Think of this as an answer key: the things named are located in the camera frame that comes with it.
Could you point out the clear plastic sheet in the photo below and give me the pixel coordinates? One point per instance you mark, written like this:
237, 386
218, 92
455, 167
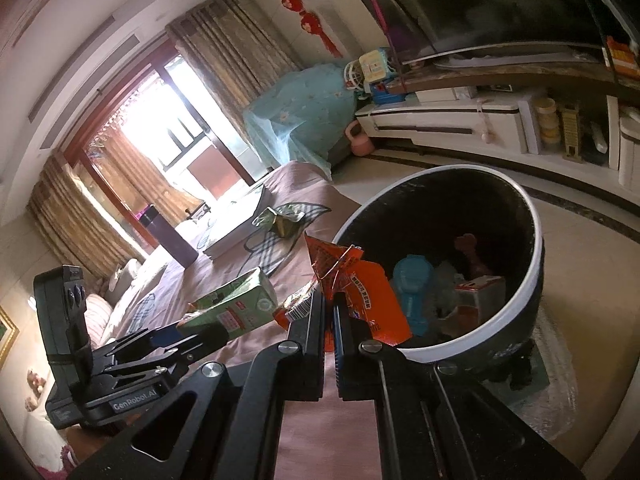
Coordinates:
550, 385

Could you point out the white television cabinet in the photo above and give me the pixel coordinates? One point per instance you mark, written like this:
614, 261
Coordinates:
440, 117

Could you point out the beige patterned curtain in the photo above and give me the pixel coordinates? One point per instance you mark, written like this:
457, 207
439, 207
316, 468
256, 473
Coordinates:
235, 45
75, 210

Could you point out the wooden slatted toy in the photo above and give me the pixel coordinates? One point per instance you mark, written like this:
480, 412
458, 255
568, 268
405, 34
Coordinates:
571, 130

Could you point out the pink blanket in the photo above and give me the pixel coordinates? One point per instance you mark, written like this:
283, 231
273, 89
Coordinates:
200, 280

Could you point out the sofa with pillows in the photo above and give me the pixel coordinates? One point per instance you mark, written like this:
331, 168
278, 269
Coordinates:
125, 300

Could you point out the pink kettlebell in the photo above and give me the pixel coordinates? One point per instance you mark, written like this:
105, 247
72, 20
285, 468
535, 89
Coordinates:
361, 145

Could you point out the white tissue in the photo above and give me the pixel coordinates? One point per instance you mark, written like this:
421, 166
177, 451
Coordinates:
445, 285

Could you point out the white flat box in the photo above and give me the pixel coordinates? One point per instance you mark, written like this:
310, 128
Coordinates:
440, 95
232, 237

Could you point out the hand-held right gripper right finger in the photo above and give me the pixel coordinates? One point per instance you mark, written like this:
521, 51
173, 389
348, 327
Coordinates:
350, 355

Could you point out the colourful toy cash register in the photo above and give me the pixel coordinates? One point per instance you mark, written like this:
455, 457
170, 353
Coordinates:
375, 67

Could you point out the teal cloth cover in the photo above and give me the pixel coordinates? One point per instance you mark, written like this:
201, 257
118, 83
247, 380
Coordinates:
300, 105

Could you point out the red brown window frame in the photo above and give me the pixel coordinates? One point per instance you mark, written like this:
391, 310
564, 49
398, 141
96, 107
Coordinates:
120, 92

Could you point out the white cage ball toy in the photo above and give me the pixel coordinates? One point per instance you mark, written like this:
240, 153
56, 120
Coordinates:
352, 77

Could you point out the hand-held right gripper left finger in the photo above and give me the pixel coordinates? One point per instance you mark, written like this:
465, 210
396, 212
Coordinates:
310, 340

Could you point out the red and white carton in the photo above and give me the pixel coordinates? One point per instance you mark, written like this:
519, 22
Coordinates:
480, 302

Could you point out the gold framed picture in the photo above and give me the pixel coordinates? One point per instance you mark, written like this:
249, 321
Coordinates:
6, 335

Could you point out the red orange snack wrapper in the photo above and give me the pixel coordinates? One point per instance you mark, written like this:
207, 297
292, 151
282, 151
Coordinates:
370, 300

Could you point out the light blue plastic container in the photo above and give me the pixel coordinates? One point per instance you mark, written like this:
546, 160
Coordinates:
412, 285

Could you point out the stack of yellow containers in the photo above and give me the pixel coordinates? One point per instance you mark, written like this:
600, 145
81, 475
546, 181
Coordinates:
546, 122

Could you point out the black flat television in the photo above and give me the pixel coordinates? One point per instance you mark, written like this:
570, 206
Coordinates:
500, 0

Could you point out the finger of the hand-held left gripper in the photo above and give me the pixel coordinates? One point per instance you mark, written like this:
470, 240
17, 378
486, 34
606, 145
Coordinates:
200, 342
165, 334

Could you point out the brown bone toy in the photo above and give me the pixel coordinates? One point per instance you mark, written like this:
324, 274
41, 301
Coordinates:
475, 260

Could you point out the plaid cloth bib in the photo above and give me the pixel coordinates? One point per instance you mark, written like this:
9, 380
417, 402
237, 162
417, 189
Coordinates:
280, 252

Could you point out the white rimmed round trash bin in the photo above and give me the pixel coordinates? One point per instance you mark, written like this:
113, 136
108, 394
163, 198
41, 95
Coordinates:
470, 346

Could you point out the green carton with red label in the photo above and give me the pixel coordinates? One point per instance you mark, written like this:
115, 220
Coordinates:
240, 305

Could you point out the black bin liner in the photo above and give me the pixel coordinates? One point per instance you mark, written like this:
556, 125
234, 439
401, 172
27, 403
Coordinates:
450, 205

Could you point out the purple thermos bottle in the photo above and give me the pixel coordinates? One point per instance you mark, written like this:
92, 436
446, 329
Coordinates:
170, 240

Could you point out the crumpled green drink carton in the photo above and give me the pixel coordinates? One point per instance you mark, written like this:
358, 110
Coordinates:
277, 220

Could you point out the orange box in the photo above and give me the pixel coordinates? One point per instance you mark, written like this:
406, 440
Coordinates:
622, 57

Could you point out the white remote control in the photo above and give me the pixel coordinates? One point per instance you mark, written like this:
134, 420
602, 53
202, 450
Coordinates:
599, 140

